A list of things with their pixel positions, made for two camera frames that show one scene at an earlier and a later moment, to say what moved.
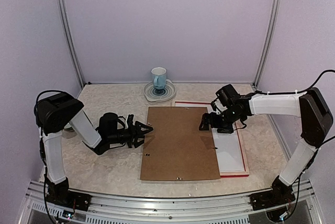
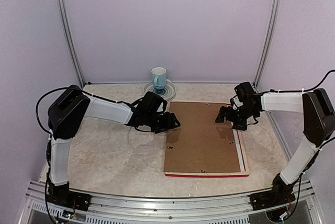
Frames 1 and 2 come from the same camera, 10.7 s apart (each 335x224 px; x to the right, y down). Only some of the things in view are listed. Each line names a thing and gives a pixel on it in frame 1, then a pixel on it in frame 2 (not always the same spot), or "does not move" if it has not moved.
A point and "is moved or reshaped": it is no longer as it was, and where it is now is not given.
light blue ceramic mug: (159, 75) does not move
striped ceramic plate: (154, 94) does not move
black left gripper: (139, 133) -> (169, 123)
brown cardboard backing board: (176, 148) is moved or reshaped
